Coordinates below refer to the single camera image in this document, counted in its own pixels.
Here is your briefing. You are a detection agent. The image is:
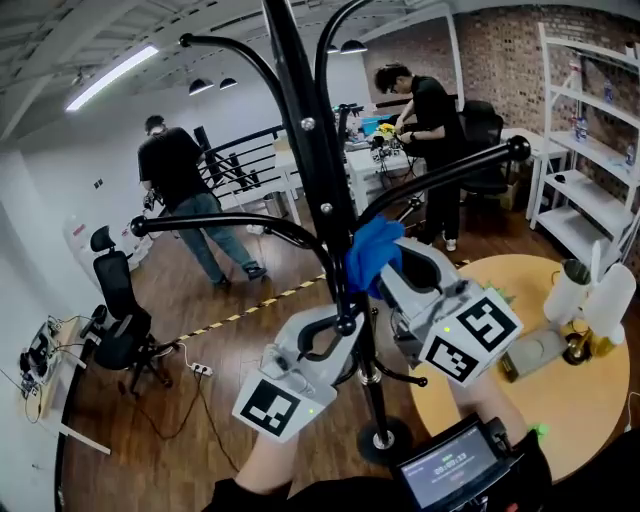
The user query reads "white desk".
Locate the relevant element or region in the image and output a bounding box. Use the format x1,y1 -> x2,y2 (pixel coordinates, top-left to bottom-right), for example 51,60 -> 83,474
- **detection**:
219,149 -> 304,226
344,147 -> 426,216

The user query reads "white electric kettle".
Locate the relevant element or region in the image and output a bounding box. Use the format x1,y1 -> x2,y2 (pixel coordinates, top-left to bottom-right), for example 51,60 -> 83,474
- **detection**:
543,258 -> 594,324

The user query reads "grey metal box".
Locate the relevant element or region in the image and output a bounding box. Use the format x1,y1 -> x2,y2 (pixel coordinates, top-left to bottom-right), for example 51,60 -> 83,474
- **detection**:
504,329 -> 569,384

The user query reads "white container red label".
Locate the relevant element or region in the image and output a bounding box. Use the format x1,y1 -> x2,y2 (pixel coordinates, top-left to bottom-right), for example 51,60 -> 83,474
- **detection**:
62,214 -> 101,284

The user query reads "yellow drink cup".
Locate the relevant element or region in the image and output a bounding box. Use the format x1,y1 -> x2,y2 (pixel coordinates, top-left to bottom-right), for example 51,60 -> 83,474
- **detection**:
592,324 -> 626,354

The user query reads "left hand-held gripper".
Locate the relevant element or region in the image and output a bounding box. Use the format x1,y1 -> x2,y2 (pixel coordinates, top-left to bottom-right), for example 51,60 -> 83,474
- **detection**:
232,305 -> 366,444

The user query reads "green potted plant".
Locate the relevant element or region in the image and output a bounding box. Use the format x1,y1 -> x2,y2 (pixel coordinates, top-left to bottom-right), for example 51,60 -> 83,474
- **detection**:
479,279 -> 516,306

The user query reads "black chest-mounted screen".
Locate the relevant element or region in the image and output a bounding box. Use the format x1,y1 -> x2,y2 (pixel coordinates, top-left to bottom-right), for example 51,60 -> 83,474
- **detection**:
392,413 -> 516,512

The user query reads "black coat rack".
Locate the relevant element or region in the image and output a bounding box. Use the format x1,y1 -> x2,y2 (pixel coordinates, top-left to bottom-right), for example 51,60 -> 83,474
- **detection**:
129,0 -> 532,464

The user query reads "round wooden table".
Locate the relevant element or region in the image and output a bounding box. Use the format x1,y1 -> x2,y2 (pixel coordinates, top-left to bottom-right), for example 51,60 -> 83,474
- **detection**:
408,253 -> 631,484

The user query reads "ceiling tube light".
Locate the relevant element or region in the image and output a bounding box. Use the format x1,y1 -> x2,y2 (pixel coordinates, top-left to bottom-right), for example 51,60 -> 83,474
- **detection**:
64,44 -> 160,112

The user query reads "light wood desk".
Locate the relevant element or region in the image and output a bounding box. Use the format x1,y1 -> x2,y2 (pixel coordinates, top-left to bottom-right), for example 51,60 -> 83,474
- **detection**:
19,313 -> 112,456

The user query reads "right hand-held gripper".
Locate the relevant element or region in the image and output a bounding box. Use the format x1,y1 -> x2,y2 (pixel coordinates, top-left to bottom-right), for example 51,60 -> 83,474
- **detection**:
380,238 -> 524,387

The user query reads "person's right forearm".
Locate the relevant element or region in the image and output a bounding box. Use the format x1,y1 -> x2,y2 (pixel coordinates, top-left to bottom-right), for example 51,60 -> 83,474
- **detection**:
449,377 -> 531,441

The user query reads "black office chair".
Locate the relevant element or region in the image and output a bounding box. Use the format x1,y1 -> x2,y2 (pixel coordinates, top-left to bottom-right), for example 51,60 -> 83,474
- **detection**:
457,99 -> 511,201
79,224 -> 181,396

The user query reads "stack of white boxes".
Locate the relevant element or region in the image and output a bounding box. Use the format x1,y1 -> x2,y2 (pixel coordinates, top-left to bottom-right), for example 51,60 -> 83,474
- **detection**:
119,224 -> 154,271

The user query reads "black stair railing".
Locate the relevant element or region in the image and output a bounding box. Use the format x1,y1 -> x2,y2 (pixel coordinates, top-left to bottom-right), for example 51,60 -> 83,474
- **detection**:
192,124 -> 286,201

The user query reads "white metal shelving unit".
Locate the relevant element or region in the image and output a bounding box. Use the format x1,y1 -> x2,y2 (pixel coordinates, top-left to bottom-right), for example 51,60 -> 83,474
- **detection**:
529,22 -> 640,274

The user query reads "person's left forearm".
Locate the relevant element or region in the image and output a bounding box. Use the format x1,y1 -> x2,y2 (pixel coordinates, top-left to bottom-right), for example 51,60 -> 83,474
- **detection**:
234,432 -> 301,496

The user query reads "small white square table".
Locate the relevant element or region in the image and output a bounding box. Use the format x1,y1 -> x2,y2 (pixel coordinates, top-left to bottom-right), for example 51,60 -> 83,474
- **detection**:
502,127 -> 571,221

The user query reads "grey metal waste bin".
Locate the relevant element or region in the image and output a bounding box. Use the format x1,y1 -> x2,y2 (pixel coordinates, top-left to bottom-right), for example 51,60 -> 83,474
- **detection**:
262,192 -> 289,219

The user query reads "blue cloth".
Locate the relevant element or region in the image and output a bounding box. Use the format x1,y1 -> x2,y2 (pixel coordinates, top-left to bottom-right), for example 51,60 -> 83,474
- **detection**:
344,214 -> 406,300

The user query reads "yellow black striped floor tape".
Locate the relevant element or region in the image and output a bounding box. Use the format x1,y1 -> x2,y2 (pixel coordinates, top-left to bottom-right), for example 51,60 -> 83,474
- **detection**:
174,272 -> 329,344

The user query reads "white shade table lamp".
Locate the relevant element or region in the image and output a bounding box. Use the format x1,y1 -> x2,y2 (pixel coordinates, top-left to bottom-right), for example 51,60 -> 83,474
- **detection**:
562,262 -> 637,366

